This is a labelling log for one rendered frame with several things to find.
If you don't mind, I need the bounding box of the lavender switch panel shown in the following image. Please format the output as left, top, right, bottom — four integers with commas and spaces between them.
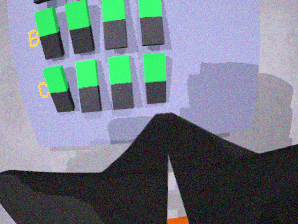
7, 0, 261, 148

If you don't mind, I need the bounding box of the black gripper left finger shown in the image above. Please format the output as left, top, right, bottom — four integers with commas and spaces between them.
0, 113, 169, 224

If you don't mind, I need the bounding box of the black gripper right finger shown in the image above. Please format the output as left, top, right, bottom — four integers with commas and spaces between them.
164, 113, 298, 224

